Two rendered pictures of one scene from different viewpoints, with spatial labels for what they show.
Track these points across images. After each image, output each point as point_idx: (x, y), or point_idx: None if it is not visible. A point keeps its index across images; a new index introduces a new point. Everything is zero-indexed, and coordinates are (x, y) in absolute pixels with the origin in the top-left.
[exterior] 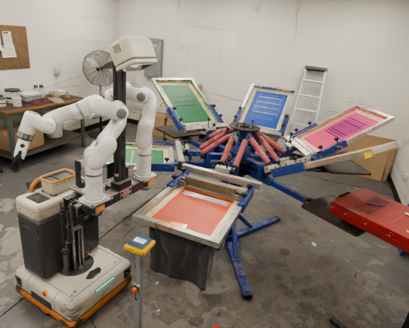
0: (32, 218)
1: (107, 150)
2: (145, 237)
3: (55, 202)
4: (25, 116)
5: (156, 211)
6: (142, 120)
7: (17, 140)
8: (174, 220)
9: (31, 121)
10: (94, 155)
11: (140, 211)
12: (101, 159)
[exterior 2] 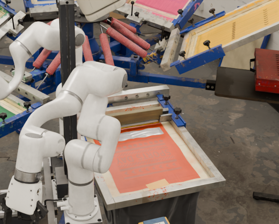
0: None
1: (117, 138)
2: (156, 219)
3: None
4: (34, 147)
5: (113, 183)
6: None
7: (26, 188)
8: (145, 182)
9: (43, 150)
10: (108, 152)
11: (108, 194)
12: (113, 154)
